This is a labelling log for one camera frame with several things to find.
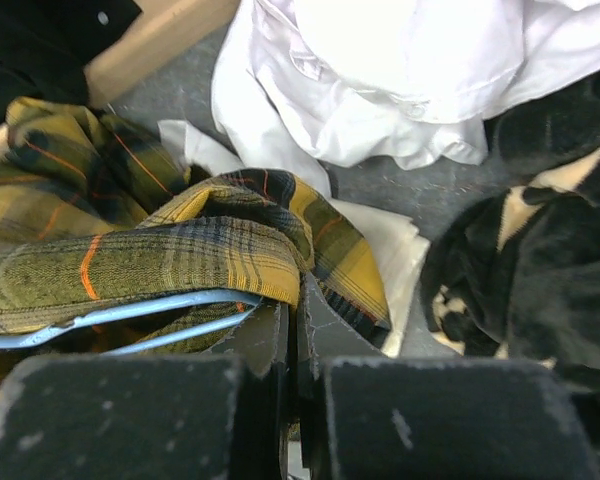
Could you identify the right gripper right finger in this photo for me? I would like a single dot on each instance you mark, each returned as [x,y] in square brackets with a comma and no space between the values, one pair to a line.
[367,416]

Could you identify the yellow plaid shirt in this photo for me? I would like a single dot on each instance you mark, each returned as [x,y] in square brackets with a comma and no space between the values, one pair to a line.
[94,213]

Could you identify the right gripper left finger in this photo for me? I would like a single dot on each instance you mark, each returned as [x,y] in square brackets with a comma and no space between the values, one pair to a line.
[220,414]

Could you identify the front black shirt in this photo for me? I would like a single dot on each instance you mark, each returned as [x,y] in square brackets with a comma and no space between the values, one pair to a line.
[45,46]

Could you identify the wooden clothes rack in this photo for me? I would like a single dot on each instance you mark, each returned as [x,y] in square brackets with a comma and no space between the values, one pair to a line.
[164,30]

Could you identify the cream folded cloth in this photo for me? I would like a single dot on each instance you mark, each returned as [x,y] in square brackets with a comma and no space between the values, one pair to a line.
[399,251]

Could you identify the black floral blanket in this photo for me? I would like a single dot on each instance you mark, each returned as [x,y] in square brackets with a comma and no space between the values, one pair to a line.
[517,275]

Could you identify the white shirt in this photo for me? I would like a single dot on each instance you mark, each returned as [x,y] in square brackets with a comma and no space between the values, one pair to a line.
[298,85]

